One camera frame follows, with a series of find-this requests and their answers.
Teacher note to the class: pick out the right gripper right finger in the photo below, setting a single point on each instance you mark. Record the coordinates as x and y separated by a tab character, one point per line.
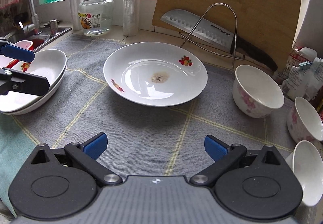
226	158

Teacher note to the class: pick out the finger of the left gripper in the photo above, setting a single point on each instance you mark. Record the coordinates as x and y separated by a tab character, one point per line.
11	51
17	81

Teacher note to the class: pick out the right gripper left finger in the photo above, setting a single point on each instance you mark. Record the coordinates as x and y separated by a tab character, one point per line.
83	156

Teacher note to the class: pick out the white floral bowl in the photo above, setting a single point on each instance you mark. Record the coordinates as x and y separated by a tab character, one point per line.
303	122
255	93
306	163

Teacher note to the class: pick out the white plate with fruit print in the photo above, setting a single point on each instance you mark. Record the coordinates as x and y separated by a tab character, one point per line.
155	74

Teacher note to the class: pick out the steel kitchen faucet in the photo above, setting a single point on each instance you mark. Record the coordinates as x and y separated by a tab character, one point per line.
33	27

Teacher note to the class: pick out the red basin in sink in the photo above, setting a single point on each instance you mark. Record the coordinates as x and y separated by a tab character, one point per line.
10	62

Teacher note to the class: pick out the upper stacked white plate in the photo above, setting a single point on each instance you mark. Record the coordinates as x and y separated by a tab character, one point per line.
47	63

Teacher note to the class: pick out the stacked white plate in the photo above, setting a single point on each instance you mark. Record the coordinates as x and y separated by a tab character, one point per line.
47	63
41	101

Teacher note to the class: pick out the lower stacked white plate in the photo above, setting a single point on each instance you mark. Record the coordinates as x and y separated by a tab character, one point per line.
41	101

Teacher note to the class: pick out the grey checked table mat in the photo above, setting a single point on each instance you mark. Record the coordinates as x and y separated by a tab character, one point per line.
142	140

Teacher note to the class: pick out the glass jar with lid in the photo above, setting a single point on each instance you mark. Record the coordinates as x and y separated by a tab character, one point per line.
96	16

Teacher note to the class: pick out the white packaged food bag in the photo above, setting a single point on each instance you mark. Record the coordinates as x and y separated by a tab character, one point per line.
302	75

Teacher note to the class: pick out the bamboo cutting board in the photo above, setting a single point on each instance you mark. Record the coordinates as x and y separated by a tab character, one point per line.
270	25

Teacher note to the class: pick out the wire board rack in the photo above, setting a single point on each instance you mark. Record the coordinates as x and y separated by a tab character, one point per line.
205	30

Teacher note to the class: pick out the steel kitchen knife black handle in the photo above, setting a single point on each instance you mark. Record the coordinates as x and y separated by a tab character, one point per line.
252	51

